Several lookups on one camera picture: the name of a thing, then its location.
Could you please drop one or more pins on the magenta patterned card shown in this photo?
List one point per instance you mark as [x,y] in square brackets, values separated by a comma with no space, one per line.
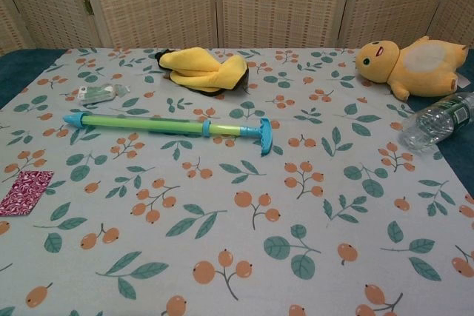
[26,192]

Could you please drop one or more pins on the yellow black cloth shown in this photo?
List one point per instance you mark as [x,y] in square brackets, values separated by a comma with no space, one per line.
[200,68]

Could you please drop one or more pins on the floral printed tablecloth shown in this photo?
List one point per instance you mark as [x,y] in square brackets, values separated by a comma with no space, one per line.
[237,220]

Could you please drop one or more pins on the green blue water pump toy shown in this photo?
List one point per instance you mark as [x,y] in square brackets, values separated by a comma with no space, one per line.
[148,124]

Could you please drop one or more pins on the woven folding screen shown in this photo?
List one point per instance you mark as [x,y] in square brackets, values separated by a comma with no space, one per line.
[155,5]

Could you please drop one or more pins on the clear plastic water bottle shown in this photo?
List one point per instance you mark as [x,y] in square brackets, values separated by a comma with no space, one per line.
[429,123]

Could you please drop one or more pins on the yellow plush toy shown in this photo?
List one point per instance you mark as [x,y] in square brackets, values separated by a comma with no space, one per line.
[418,72]

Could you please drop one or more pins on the brass screen hinge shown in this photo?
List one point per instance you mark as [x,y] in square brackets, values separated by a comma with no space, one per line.
[87,6]

